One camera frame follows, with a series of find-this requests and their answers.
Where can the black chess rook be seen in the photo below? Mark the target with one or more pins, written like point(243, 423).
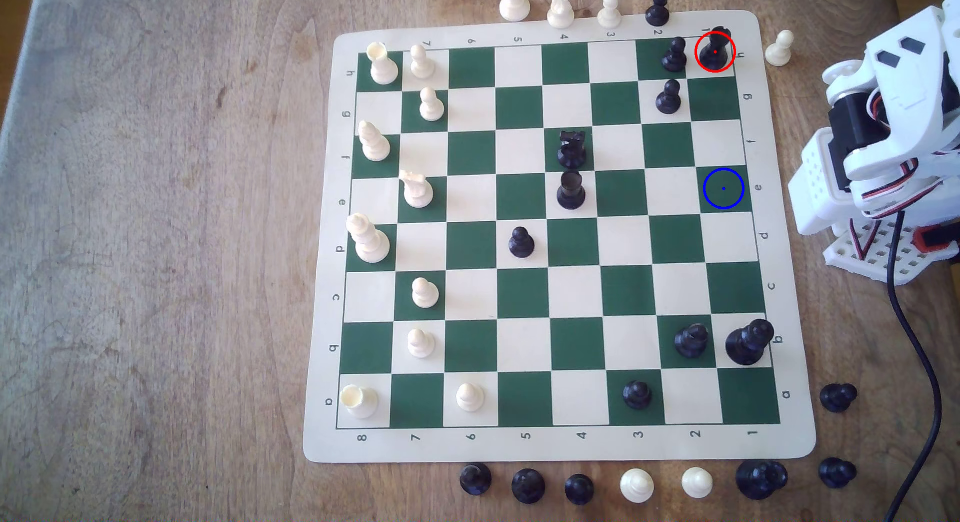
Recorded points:
point(715, 53)

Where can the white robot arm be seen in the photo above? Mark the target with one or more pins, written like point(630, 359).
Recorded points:
point(915, 109)

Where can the white chess pawn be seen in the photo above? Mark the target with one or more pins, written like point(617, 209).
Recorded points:
point(697, 483)
point(425, 292)
point(609, 13)
point(779, 49)
point(431, 105)
point(469, 397)
point(421, 343)
point(421, 62)

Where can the black chess king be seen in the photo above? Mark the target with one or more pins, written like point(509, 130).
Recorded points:
point(748, 343)

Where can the black chess pawn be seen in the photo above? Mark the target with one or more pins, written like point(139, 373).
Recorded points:
point(668, 98)
point(528, 487)
point(837, 397)
point(637, 395)
point(521, 243)
point(674, 56)
point(475, 479)
point(836, 473)
point(658, 10)
point(579, 490)

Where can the black chess bishop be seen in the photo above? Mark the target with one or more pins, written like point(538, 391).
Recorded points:
point(691, 341)

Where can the black chess knight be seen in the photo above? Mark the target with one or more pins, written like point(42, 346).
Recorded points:
point(571, 149)

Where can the green and cream chess mat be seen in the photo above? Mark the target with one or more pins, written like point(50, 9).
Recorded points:
point(574, 297)

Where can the black chess queen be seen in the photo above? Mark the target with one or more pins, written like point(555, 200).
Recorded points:
point(760, 480)

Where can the white chess knight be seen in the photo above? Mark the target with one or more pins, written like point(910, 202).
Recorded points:
point(560, 8)
point(417, 190)

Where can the white chess bishop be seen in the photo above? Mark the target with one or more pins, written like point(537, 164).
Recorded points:
point(637, 486)
point(514, 2)
point(373, 142)

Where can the white chess rook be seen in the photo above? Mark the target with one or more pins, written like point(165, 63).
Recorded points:
point(383, 65)
point(359, 401)

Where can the red clamp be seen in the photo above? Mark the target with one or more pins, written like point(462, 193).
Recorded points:
point(934, 238)

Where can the black pawn centre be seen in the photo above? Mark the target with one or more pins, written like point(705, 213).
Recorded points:
point(571, 191)

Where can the white queen left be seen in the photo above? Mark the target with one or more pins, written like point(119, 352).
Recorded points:
point(368, 240)

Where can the white perforated base plate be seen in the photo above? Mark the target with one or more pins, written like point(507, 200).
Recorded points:
point(862, 259)

